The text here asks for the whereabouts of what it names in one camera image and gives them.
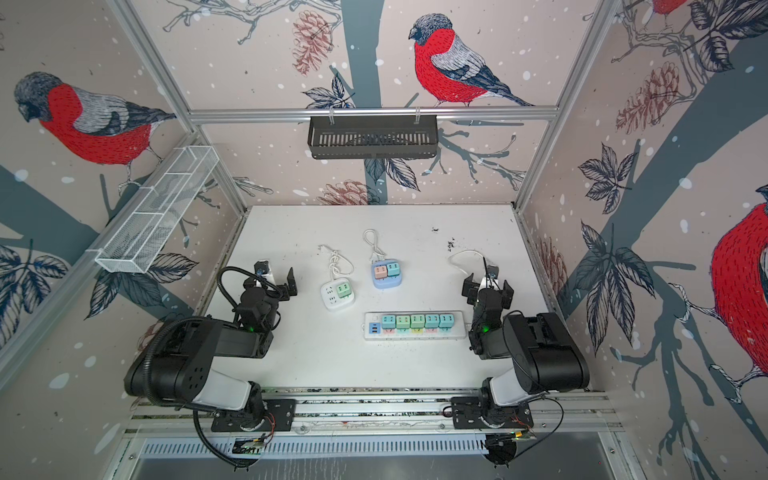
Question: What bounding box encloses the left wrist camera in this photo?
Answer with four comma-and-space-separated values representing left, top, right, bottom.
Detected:
253, 260, 271, 276

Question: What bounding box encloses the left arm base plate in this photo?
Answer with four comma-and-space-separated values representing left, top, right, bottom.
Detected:
211, 399, 297, 433

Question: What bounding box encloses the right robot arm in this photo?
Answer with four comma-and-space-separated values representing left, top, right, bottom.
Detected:
451, 275, 590, 430

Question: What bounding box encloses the white wire mesh shelf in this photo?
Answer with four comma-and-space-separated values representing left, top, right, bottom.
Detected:
95, 145, 219, 273

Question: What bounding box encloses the long white power strip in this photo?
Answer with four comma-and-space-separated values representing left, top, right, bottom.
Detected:
362, 310, 467, 341

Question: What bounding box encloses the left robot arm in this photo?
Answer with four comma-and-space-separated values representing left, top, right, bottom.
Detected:
124, 261, 298, 433

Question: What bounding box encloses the blue square power socket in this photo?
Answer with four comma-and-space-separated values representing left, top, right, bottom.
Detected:
371, 259, 403, 290

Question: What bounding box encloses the white square power socket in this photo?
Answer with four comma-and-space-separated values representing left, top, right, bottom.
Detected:
320, 277, 356, 311

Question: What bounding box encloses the light green plug adapter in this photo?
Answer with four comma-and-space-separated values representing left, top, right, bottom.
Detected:
410, 314, 425, 330

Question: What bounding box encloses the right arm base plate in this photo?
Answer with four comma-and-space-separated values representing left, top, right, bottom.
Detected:
449, 396, 533, 430

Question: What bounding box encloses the black wall basket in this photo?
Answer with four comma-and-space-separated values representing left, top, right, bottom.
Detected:
307, 115, 439, 160

